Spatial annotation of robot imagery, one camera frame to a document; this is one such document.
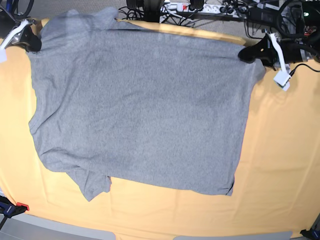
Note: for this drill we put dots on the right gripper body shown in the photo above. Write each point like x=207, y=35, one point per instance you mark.
x=11, y=30

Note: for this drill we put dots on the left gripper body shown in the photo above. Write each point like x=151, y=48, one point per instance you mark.
x=290, y=54

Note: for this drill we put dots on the grey t-shirt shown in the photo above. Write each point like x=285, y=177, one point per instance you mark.
x=116, y=100

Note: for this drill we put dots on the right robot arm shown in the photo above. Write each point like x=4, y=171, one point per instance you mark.
x=11, y=11

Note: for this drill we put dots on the black power adapter brick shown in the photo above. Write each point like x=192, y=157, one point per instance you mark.
x=265, y=17

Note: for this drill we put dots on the white power strip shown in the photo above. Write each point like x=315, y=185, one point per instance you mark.
x=212, y=10

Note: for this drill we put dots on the yellow table cloth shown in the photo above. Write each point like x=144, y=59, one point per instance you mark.
x=277, y=181

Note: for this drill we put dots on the blue clamp with red tip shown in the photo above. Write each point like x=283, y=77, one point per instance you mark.
x=9, y=210

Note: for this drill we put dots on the blue clamp right corner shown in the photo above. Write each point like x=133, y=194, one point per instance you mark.
x=311, y=234

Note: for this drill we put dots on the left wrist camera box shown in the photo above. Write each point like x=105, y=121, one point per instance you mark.
x=282, y=79

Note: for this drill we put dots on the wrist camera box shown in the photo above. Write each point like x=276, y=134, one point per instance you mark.
x=282, y=79
x=3, y=56

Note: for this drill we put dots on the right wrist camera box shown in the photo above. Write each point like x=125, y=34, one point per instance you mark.
x=3, y=56

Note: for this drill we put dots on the black robot base post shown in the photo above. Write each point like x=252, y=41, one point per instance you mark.
x=151, y=10

